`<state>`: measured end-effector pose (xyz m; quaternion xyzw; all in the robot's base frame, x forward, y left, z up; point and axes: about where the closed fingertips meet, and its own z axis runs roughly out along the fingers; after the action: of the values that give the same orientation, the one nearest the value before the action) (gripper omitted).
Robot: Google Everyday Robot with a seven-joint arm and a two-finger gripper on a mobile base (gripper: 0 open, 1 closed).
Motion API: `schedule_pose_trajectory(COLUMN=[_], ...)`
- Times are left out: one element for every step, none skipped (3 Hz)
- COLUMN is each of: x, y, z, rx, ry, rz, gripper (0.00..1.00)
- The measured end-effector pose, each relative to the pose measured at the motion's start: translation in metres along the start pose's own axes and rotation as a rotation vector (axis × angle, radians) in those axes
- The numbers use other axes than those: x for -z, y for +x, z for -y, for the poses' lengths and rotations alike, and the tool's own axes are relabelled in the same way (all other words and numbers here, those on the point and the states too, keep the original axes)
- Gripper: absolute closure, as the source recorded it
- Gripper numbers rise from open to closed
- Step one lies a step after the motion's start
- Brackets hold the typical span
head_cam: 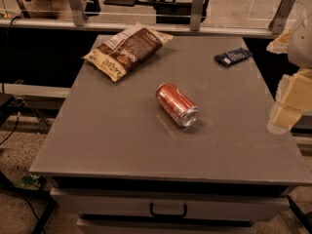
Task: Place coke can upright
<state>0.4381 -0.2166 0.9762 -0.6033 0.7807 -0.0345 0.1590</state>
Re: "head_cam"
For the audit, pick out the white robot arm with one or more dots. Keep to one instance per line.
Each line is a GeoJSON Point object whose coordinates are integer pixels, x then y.
{"type": "Point", "coordinates": [300, 43]}

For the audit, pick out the metal rail with brackets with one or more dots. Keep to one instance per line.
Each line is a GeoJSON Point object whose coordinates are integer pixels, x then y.
{"type": "Point", "coordinates": [248, 18]}

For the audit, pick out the brown and cream chip bag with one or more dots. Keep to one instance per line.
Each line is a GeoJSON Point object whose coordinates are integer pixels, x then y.
{"type": "Point", "coordinates": [126, 50]}

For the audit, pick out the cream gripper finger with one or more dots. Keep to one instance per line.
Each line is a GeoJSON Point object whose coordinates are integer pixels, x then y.
{"type": "Point", "coordinates": [280, 44]}
{"type": "Point", "coordinates": [293, 98]}

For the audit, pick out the black chair base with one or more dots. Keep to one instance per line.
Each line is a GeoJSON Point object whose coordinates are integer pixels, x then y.
{"type": "Point", "coordinates": [167, 11]}

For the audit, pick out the black drawer handle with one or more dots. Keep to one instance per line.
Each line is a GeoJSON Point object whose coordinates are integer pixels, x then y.
{"type": "Point", "coordinates": [170, 211]}

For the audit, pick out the red coke can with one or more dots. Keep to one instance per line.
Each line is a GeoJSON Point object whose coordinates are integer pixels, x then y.
{"type": "Point", "coordinates": [182, 110]}

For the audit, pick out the green packet on floor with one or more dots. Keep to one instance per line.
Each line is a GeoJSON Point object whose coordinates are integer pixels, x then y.
{"type": "Point", "coordinates": [28, 182]}

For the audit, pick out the dark blue snack bar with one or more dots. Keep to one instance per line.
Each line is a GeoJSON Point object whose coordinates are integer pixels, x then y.
{"type": "Point", "coordinates": [232, 57]}

